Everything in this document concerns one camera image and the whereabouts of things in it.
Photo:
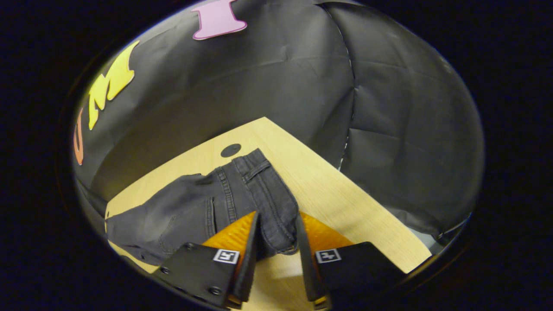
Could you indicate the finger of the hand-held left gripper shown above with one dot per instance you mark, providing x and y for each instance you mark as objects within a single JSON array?
[
  {"x": 307, "y": 263},
  {"x": 248, "y": 259}
]

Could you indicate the dark grey jeans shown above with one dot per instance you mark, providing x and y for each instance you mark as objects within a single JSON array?
[{"x": 185, "y": 211}]

